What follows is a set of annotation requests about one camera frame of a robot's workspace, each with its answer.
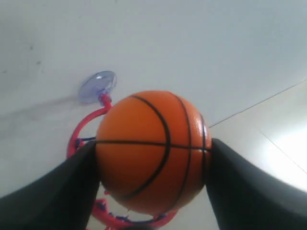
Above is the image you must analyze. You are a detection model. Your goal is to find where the small orange basketball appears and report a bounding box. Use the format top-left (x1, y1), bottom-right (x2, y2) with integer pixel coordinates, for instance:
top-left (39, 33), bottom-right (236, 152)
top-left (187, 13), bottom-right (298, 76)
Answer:
top-left (96, 91), bottom-right (212, 216)

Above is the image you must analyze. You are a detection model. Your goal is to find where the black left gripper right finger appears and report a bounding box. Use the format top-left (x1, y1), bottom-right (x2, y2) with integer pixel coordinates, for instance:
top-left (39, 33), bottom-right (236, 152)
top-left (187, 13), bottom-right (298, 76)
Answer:
top-left (206, 138), bottom-right (307, 230)

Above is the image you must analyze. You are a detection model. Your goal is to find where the red mini basketball hoop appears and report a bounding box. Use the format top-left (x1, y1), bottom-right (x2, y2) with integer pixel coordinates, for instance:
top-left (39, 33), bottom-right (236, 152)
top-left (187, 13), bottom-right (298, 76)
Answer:
top-left (66, 70), bottom-right (177, 230)

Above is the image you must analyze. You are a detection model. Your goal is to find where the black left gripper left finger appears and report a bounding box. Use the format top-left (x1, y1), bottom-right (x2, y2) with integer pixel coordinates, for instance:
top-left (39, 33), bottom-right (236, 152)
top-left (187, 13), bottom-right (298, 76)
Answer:
top-left (0, 141), bottom-right (100, 230)

